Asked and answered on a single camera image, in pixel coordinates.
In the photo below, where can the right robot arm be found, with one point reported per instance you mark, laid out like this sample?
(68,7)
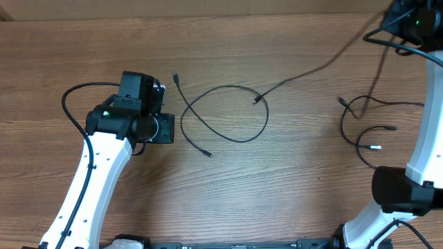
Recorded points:
(399,195)

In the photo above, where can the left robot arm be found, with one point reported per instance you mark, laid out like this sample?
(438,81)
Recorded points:
(113,129)

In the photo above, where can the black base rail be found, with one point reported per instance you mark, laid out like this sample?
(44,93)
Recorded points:
(298,244)

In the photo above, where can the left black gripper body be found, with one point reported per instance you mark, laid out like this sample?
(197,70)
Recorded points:
(161,129)

